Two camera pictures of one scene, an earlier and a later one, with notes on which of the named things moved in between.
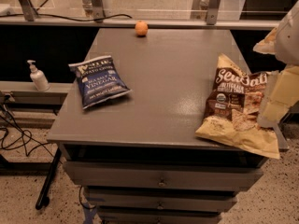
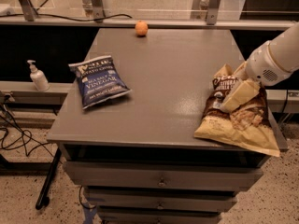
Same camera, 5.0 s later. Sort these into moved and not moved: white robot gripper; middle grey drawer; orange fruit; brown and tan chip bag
Moved: white robot gripper
Not moved: orange fruit; middle grey drawer; brown and tan chip bag
